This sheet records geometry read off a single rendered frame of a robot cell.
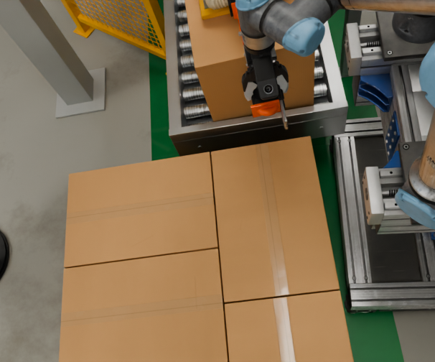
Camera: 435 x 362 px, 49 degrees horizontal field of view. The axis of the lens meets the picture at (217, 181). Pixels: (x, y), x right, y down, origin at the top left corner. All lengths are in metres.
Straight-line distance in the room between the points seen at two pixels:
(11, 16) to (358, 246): 1.82
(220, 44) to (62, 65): 1.21
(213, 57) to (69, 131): 1.43
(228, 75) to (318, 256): 0.70
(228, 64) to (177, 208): 0.58
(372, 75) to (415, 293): 0.89
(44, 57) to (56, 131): 0.48
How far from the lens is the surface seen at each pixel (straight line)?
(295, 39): 0.96
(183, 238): 1.78
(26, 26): 2.48
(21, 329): 2.59
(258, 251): 1.72
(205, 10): 1.65
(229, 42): 1.65
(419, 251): 2.09
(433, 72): 0.72
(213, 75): 1.65
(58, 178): 2.75
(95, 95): 2.92
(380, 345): 2.22
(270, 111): 1.24
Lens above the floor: 2.19
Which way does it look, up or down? 64 degrees down
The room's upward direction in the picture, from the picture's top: 23 degrees counter-clockwise
